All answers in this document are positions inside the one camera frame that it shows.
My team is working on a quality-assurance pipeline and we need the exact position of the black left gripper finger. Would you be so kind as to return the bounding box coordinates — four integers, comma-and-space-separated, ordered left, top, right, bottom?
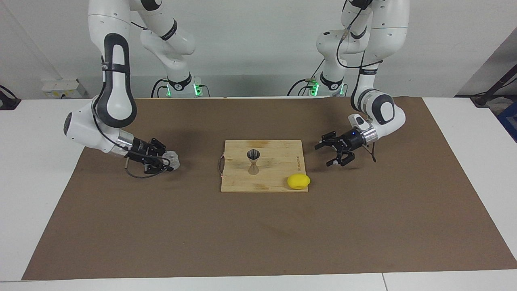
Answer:
326, 150, 357, 167
315, 131, 344, 151

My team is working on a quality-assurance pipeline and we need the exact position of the steel double jigger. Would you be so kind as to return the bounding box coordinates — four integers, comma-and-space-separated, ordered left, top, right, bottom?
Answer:
247, 149, 261, 176

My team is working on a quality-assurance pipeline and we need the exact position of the black base cable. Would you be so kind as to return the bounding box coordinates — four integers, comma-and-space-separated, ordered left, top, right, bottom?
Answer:
151, 78, 169, 98
288, 59, 326, 97

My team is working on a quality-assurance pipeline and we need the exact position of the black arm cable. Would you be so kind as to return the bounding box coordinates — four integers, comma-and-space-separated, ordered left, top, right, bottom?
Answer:
336, 0, 383, 163
92, 20, 170, 179

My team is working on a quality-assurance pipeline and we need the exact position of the yellow lemon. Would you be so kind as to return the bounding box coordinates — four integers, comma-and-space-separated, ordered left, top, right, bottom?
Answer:
287, 173, 311, 190

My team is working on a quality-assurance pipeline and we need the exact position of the blue crate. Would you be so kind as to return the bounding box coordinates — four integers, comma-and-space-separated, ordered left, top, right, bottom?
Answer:
498, 101, 517, 143

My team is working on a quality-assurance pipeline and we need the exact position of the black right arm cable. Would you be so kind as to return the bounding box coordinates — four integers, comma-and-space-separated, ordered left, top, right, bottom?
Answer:
92, 20, 170, 179

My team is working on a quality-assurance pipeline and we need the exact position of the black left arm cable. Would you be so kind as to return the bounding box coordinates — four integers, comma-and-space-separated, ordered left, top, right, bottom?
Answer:
336, 0, 383, 163

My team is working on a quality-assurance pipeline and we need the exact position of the wooden cutting board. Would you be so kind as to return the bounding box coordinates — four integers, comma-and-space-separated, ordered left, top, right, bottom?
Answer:
218, 140, 309, 193

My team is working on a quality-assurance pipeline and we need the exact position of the clear plastic cup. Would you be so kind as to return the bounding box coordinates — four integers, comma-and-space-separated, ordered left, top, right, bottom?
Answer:
160, 151, 181, 171

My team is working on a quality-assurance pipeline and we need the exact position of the brown table mat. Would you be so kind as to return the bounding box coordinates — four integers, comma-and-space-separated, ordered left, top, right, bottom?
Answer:
22, 96, 517, 280

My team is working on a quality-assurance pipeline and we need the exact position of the black clamp object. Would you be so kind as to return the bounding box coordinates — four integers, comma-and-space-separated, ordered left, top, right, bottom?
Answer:
0, 85, 21, 110

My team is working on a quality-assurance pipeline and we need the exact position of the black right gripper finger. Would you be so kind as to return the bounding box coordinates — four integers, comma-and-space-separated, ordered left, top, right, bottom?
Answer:
143, 158, 175, 174
150, 138, 167, 157

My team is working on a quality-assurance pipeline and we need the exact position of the black stand leg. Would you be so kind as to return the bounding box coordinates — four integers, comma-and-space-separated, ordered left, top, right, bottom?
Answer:
471, 65, 517, 108

